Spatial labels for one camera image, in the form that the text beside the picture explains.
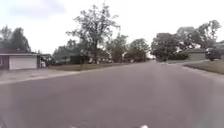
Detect dark trees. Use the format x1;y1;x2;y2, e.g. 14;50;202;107
0;24;33;54

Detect group of trees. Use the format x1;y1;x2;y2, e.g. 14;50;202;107
105;34;151;64
149;19;223;63

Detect concrete driveway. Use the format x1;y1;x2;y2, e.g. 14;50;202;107
0;67;82;85

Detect tall thin tree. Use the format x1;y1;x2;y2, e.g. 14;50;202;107
65;2;122;65

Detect grass strip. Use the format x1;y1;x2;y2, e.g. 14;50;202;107
49;62;132;72

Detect grey asphalt road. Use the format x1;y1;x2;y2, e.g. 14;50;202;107
0;60;224;128

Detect house with pale garage door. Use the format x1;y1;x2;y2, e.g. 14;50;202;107
0;48;43;71

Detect grass lawn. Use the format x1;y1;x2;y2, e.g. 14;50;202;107
182;59;224;75

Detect low house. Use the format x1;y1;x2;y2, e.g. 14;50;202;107
184;48;210;62

